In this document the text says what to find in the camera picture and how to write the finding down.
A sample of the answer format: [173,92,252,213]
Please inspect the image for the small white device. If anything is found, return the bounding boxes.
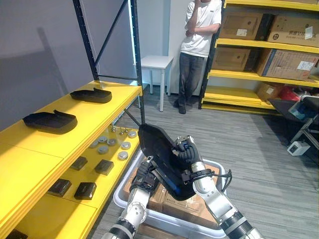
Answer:
[287,140,311,157]

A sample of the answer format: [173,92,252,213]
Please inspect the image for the blue plastic box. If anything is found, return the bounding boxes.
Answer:
[288,101,313,120]

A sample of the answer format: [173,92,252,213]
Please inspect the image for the yellow shelf rack, blue uprights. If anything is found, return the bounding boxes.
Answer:
[0,0,147,239]

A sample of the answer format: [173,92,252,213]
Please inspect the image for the person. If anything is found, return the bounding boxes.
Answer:
[172,0,223,115]

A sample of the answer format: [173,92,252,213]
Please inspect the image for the black square plastic part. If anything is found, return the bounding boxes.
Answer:
[46,178,73,198]
[73,182,98,201]
[6,229,29,239]
[69,156,89,172]
[94,159,115,177]

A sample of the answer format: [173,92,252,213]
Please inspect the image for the yellow shelf rack with boxes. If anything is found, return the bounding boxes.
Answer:
[198,0,319,117]

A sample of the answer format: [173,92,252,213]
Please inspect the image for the black folding cart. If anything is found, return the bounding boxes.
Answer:
[268,96,319,165]

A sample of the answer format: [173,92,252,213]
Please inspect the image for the cardboard box with black print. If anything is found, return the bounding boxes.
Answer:
[267,14,319,48]

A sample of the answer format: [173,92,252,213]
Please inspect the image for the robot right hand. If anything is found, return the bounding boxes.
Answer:
[171,135,205,173]

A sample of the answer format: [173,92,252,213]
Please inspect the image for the small white table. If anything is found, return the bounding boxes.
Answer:
[140,55,175,113]

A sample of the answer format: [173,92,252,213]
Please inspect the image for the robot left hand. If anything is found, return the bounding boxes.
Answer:
[131,155,160,193]

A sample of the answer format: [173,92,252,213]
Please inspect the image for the large brown cardboard box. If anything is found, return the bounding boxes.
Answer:
[211,47,251,73]
[219,10,264,41]

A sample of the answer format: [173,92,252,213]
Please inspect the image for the light grey plastic bin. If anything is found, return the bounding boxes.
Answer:
[113,150,229,239]

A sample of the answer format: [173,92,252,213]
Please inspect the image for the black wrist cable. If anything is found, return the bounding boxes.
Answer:
[196,169,233,193]

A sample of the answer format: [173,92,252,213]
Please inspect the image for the small brown cardboard box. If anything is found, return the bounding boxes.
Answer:
[256,82,285,102]

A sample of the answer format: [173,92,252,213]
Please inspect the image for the black plastic housing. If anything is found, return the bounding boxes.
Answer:
[70,87,113,104]
[22,109,78,135]
[138,123,197,202]

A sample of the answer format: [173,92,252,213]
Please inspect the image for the cardboard box with blue tape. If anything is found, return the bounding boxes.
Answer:
[256,48,319,81]

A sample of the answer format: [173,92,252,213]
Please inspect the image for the red bag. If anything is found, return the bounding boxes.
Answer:
[279,86,301,102]

